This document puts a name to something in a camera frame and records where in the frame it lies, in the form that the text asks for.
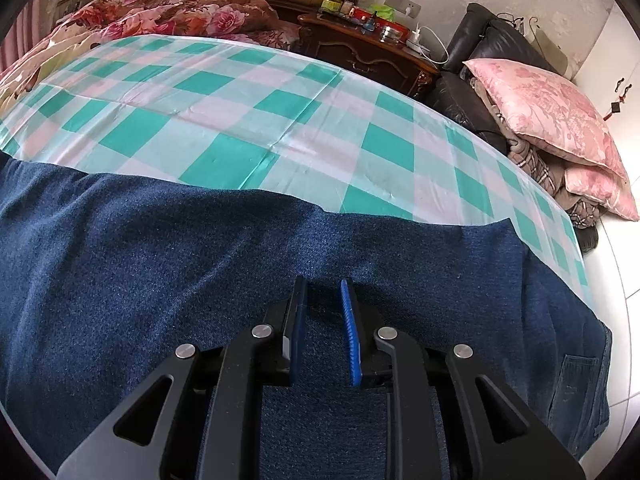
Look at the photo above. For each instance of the green plastic bag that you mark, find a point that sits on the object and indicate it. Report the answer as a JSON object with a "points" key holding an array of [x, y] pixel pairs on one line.
{"points": [[382, 10]]}

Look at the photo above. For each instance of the white power strip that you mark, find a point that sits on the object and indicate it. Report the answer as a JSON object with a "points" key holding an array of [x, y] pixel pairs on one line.
{"points": [[416, 45]]}

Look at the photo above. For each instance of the round metal tin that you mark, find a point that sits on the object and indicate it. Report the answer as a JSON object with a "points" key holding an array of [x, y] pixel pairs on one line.
{"points": [[391, 33]]}

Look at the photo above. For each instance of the grey wall socket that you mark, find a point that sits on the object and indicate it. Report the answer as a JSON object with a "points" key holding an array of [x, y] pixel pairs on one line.
{"points": [[402, 5]]}

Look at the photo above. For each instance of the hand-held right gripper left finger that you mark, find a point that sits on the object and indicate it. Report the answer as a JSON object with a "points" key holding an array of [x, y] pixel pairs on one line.
{"points": [[299, 330]]}

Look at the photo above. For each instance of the pink curtain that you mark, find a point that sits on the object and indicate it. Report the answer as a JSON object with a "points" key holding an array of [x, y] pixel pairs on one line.
{"points": [[25, 30]]}

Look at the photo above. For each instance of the green white checkered tablecloth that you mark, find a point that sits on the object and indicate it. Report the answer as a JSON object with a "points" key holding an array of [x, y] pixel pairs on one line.
{"points": [[225, 110]]}

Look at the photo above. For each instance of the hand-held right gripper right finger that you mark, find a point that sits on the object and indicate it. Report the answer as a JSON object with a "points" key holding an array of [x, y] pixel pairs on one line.
{"points": [[351, 340]]}

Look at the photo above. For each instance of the black leather armchair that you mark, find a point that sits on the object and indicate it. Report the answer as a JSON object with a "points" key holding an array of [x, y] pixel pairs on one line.
{"points": [[460, 95]]}

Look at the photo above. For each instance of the red tassel charm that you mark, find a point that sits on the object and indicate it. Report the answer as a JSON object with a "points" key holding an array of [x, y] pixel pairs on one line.
{"points": [[615, 107]]}

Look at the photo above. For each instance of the large pink floral pillow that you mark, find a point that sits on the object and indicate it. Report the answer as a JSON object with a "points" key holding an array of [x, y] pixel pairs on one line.
{"points": [[550, 105]]}

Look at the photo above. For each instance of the brown plaid blanket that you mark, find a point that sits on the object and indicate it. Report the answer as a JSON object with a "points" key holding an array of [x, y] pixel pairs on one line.
{"points": [[540, 170]]}

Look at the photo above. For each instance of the blue denim pants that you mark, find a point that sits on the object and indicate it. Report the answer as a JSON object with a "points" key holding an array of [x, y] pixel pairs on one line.
{"points": [[150, 260]]}

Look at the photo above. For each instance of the red tin box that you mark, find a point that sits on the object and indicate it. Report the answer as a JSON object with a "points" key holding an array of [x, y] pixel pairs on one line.
{"points": [[365, 17]]}

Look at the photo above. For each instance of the pink floral quilt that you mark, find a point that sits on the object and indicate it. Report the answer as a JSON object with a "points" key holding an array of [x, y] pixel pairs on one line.
{"points": [[150, 10]]}

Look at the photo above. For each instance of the white wardrobe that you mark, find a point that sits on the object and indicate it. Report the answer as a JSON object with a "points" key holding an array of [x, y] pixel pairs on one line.
{"points": [[625, 60]]}

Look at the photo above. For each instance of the yellow lidded jar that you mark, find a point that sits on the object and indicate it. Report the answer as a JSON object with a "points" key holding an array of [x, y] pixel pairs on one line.
{"points": [[331, 4]]}

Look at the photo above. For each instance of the dark wooden nightstand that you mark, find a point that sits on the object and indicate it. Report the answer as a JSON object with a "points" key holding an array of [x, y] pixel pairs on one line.
{"points": [[370, 55]]}

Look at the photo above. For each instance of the small pink floral pillow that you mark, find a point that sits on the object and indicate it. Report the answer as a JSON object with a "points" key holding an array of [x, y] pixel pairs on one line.
{"points": [[600, 190]]}

